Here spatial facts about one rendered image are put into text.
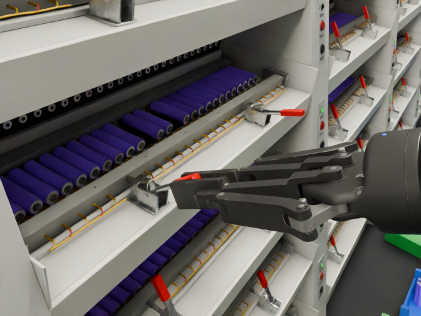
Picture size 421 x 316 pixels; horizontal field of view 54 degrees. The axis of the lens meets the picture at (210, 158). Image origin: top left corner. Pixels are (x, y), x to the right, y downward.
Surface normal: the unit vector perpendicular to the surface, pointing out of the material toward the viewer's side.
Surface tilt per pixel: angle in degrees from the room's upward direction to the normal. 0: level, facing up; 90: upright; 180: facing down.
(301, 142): 90
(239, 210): 93
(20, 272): 90
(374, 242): 0
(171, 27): 105
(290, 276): 15
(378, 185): 67
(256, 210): 93
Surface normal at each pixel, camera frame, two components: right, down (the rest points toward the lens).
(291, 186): -0.50, 0.40
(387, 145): -0.49, -0.69
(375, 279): -0.11, -0.90
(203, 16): 0.83, 0.38
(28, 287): 0.84, 0.15
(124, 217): 0.11, -0.83
